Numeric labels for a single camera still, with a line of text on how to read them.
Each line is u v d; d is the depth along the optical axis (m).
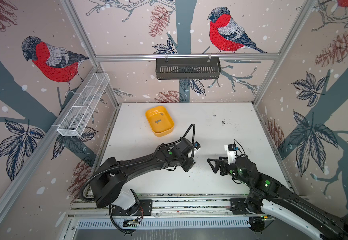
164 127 1.06
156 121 1.10
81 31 0.80
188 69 1.05
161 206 0.75
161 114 1.14
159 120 1.10
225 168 0.66
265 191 0.53
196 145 0.73
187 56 0.93
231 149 0.66
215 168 0.66
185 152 0.64
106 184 0.42
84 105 0.78
